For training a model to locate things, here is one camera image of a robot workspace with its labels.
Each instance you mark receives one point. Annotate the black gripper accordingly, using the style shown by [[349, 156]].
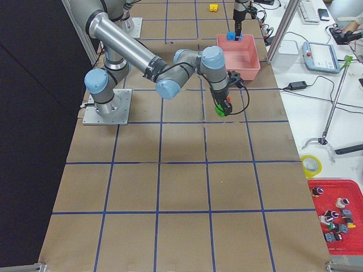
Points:
[[219, 96]]

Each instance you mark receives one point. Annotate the blue toy block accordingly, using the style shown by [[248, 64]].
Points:
[[230, 36]]

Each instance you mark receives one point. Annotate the yellow toy block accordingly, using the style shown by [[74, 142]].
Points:
[[213, 7]]

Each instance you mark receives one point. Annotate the green toy block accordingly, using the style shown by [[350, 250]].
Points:
[[219, 110]]

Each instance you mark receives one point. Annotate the pink plastic box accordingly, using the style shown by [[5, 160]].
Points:
[[240, 56]]

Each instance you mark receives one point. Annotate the white cube device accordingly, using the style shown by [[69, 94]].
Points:
[[286, 56]]

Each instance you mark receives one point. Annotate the white keyboard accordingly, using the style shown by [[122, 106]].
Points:
[[307, 12]]

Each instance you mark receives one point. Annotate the black smartphone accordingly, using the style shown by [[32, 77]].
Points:
[[323, 15]]

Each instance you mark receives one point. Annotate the black power adapter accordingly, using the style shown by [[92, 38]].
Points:
[[300, 85]]

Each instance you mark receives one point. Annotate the blue teach pendant tablet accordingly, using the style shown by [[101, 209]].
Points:
[[320, 57]]

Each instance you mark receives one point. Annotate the yellow tape roll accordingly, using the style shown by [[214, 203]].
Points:
[[311, 166]]

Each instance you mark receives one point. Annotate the red parts tray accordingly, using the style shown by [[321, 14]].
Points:
[[338, 204]]

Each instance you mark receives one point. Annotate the aluminium frame post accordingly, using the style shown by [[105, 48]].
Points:
[[282, 29]]

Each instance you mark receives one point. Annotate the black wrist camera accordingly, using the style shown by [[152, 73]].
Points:
[[235, 79]]

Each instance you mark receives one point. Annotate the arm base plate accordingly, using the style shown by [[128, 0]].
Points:
[[115, 112], [132, 26]]

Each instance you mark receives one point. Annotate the green handled reacher grabber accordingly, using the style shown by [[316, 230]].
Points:
[[322, 140]]

